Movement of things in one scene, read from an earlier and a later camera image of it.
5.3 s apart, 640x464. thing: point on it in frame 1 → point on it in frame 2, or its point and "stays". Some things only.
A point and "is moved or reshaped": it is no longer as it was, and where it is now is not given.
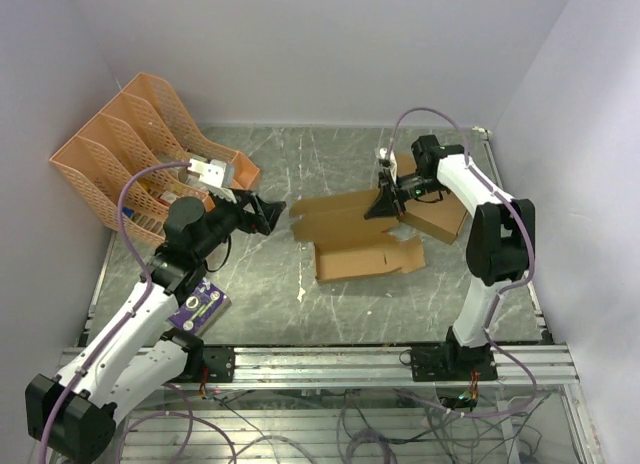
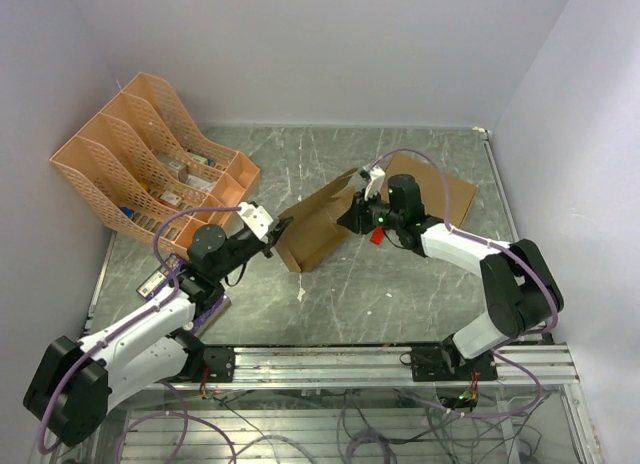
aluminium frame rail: x=384 y=367 stays
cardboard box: x=348 y=244 is moved or reshaped
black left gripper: x=261 y=222 → x=274 y=235
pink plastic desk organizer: x=143 y=127 stays
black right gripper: x=384 y=204 → x=355 y=219
